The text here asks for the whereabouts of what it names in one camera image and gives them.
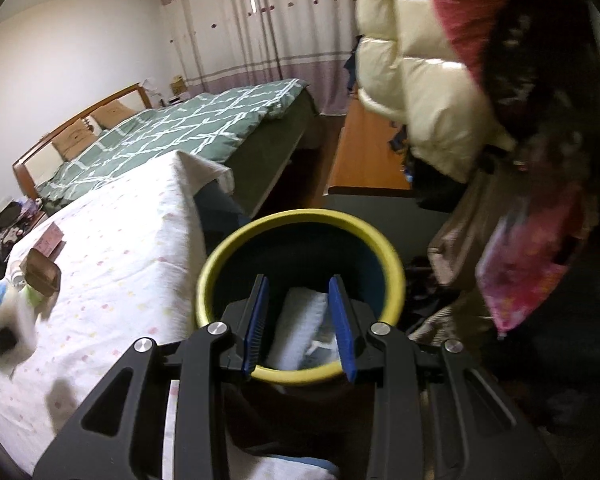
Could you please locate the wooden bed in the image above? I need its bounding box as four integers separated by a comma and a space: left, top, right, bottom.
12, 78, 326, 211

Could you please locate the pink and white curtain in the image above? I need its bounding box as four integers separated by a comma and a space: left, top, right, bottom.
150, 0, 366, 116

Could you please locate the pink packet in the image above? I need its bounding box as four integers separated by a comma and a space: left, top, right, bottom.
32, 223, 65, 257

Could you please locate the cream down jacket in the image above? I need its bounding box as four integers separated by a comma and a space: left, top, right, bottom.
352, 0, 518, 183

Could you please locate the white wooden nightstand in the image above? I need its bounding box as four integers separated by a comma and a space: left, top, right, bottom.
10, 207, 48, 241

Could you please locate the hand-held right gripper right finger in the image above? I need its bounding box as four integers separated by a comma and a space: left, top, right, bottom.
328, 274, 563, 480

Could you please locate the long wooden desk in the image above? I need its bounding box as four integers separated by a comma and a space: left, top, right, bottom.
325, 95, 416, 196

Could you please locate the white foam net sleeve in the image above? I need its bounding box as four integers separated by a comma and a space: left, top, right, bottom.
267, 287, 331, 371

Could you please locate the pink patterned bag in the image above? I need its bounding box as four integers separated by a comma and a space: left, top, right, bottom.
477, 185, 586, 338

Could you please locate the yellow rimmed dark bin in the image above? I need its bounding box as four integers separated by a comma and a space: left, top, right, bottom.
195, 208, 406, 461

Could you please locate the brown bear face pillow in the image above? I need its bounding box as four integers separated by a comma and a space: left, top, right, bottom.
52, 125, 98, 158
91, 102, 136, 128

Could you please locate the beige bag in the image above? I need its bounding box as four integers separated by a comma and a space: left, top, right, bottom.
427, 175, 506, 291

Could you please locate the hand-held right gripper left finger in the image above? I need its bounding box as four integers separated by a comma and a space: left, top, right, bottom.
32, 274, 271, 480

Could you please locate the small brown box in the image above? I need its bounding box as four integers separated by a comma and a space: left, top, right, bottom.
25, 249, 62, 295

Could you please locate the red dotted down jacket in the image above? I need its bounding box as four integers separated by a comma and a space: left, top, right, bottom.
415, 0, 511, 86

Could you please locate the white dotted tablecloth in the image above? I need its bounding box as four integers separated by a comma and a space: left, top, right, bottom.
0, 150, 341, 480

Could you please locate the green checked quilt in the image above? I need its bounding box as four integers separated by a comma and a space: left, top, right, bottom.
35, 78, 311, 211

